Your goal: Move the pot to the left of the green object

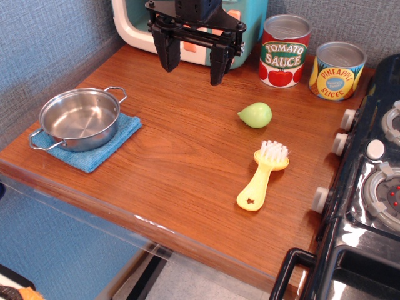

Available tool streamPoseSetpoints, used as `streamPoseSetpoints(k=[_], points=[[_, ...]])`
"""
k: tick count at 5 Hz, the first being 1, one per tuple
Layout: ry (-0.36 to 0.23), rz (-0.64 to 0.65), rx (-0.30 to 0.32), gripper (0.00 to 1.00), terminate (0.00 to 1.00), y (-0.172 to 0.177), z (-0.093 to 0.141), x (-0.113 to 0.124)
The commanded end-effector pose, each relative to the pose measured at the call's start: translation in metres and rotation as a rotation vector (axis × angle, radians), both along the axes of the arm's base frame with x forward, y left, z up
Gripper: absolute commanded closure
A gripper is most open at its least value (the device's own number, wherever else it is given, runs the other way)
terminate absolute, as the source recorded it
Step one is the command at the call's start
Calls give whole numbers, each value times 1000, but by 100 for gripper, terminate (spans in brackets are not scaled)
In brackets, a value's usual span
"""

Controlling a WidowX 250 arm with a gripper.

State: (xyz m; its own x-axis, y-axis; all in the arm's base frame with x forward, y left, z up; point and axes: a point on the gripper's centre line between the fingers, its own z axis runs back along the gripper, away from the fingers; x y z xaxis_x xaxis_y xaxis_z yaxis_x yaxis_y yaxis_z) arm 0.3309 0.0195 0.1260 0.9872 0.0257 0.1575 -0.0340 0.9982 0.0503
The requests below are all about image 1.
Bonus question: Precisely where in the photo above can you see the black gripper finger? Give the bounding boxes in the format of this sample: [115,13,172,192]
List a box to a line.
[152,25,181,72]
[210,44,235,86]

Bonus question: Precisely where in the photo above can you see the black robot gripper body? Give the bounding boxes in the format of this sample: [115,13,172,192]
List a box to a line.
[145,1,247,56]

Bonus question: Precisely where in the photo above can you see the small stainless steel pot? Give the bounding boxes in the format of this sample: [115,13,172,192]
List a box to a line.
[29,86,128,152]

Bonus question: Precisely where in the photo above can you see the orange fuzzy object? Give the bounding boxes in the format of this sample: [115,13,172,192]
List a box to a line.
[1,286,44,300]

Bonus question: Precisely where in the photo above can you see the toy microwave teal white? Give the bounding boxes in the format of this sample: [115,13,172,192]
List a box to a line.
[111,0,268,69]

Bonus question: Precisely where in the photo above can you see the tomato sauce can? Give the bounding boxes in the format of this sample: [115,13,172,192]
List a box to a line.
[259,14,312,88]

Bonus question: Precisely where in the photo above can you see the green toy pear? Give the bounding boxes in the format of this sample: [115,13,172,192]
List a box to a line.
[237,102,273,129]

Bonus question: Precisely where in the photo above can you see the blue folded cloth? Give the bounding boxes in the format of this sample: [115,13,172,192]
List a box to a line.
[29,113,142,173]

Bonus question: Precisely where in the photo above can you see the yellow toy dish brush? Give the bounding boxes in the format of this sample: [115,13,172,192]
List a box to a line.
[236,140,289,212]

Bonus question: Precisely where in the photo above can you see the pineapple slices can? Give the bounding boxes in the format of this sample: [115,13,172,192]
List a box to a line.
[309,41,367,101]

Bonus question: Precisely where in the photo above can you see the white stove knob upper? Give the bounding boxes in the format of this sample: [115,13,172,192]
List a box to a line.
[340,109,357,131]

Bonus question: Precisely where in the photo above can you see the white stove knob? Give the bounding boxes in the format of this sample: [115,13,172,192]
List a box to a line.
[331,133,348,156]
[311,187,329,214]
[340,109,357,131]

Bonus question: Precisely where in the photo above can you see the white stove knob middle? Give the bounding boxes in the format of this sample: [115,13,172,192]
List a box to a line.
[331,133,348,156]

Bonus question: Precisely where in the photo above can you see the white stove knob lower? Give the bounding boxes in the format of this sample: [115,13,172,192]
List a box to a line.
[311,187,329,214]

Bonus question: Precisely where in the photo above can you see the black toy stove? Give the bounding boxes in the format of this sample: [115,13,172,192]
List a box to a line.
[297,54,399,299]

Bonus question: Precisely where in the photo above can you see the black oven door handle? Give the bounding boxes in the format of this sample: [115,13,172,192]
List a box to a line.
[269,247,317,300]

